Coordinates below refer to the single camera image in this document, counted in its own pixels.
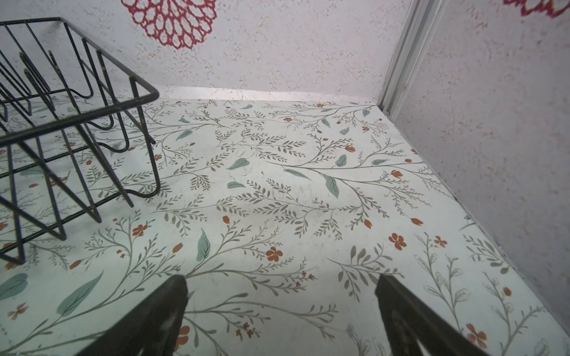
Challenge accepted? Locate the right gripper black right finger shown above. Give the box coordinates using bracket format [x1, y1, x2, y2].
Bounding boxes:
[375, 275, 485, 355]

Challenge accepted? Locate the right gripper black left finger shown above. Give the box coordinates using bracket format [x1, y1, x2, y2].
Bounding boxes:
[79, 274, 188, 355]

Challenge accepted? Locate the black wire dish rack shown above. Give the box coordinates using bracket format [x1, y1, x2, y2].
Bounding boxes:
[1, 17, 161, 266]

